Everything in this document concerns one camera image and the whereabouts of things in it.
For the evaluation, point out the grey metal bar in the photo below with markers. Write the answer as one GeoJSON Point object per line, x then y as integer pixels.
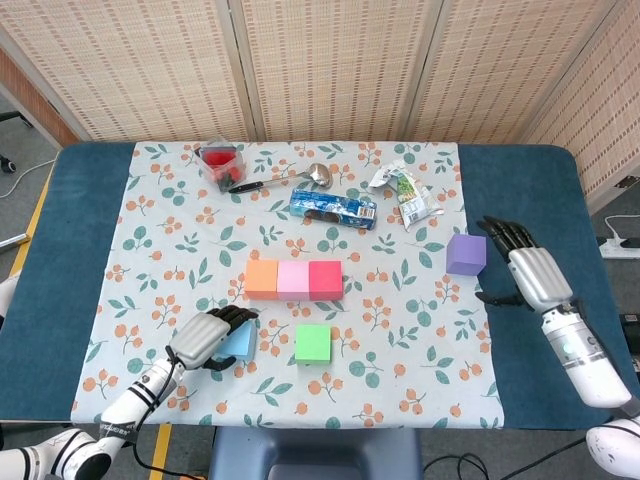
{"type": "Point", "coordinates": [12, 242]}

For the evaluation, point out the white power strip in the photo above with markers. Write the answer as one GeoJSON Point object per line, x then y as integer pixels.
{"type": "Point", "coordinates": [620, 248]}

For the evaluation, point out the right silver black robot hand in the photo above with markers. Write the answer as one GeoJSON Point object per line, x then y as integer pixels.
{"type": "Point", "coordinates": [540, 277]}

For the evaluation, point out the clear box with red contents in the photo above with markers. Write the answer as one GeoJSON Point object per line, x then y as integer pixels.
{"type": "Point", "coordinates": [220, 162]}

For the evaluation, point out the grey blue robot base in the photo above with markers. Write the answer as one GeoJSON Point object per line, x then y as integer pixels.
{"type": "Point", "coordinates": [315, 452]}

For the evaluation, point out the red foam cube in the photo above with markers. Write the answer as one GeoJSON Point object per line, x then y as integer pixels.
{"type": "Point", "coordinates": [325, 279]}

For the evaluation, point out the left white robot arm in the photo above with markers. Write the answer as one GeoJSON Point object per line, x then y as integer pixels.
{"type": "Point", "coordinates": [125, 405]}

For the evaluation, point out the green foam cube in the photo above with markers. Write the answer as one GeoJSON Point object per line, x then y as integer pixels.
{"type": "Point", "coordinates": [312, 344]}

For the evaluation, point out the light blue foam cube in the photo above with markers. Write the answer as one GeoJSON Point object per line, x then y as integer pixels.
{"type": "Point", "coordinates": [242, 342]}

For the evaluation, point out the purple foam cube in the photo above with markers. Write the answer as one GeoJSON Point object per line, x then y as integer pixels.
{"type": "Point", "coordinates": [465, 254]}

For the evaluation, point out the pink foam cube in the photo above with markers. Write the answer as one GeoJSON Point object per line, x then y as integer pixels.
{"type": "Point", "coordinates": [293, 279]}

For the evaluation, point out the blue cookie box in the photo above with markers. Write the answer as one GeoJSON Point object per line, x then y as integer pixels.
{"type": "Point", "coordinates": [332, 207]}

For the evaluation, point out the bamboo folding screen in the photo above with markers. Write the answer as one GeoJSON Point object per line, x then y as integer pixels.
{"type": "Point", "coordinates": [325, 65]}

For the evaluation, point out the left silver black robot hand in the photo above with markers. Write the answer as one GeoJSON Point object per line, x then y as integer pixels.
{"type": "Point", "coordinates": [200, 337]}

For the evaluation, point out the floral print tablecloth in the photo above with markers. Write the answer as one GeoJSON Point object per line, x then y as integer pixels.
{"type": "Point", "coordinates": [150, 225]}

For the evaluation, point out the crumpled white green snack bag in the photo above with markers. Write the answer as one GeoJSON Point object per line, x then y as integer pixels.
{"type": "Point", "coordinates": [410, 197]}

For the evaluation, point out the orange foam cube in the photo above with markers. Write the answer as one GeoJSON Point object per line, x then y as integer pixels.
{"type": "Point", "coordinates": [261, 277]}

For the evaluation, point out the black box with label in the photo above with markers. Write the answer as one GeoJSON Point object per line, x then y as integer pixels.
{"type": "Point", "coordinates": [631, 318]}

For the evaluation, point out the black office chair base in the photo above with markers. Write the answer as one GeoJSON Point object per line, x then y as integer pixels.
{"type": "Point", "coordinates": [6, 165]}

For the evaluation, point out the teal table cover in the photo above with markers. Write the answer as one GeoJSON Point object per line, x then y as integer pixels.
{"type": "Point", "coordinates": [75, 225]}

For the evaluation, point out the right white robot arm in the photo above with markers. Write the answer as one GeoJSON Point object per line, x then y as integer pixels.
{"type": "Point", "coordinates": [590, 365]}

